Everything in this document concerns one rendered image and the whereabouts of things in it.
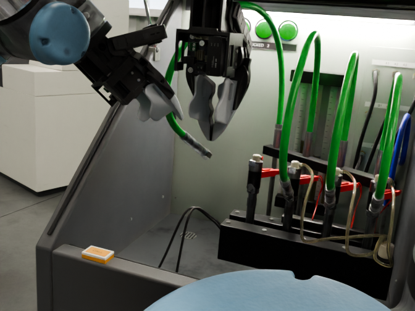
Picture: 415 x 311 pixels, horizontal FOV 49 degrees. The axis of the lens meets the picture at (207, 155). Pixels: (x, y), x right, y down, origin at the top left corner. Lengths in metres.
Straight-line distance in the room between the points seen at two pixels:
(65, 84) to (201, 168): 2.48
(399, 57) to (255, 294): 1.01
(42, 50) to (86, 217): 0.48
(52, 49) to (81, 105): 3.20
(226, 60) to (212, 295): 0.40
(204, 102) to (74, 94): 3.12
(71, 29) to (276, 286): 0.46
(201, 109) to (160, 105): 0.17
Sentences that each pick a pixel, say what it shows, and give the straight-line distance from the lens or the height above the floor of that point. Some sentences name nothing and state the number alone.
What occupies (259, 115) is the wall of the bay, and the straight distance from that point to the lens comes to 1.22.
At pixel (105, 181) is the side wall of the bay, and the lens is 1.02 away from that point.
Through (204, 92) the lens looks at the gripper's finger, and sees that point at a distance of 0.64.
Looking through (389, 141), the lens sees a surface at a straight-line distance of 0.76.
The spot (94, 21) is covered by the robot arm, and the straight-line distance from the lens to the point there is 0.76.
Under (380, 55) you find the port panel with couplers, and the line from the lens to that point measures 1.16.
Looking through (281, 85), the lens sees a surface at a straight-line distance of 1.10.
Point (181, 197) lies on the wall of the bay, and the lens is 1.35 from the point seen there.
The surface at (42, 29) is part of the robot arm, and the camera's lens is 0.58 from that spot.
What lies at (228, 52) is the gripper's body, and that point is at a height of 1.34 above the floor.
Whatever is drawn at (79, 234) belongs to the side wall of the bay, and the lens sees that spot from 0.98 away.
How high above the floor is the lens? 1.37
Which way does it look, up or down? 15 degrees down
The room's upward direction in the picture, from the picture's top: 4 degrees clockwise
